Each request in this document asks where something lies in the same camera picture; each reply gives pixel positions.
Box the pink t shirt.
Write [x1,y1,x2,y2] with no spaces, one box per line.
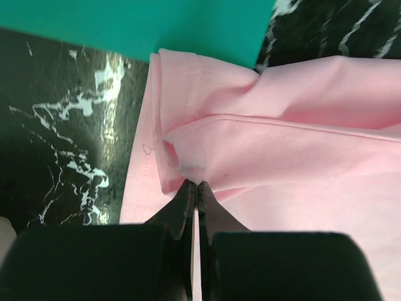
[120,50,400,300]

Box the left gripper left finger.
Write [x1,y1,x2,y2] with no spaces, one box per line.
[1,181,196,300]

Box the black marble pattern mat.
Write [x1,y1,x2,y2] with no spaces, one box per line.
[1,1,400,231]

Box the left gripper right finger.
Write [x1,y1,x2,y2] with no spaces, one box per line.
[197,182,382,300]

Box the green cutting mat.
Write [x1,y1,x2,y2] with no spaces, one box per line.
[1,0,274,68]

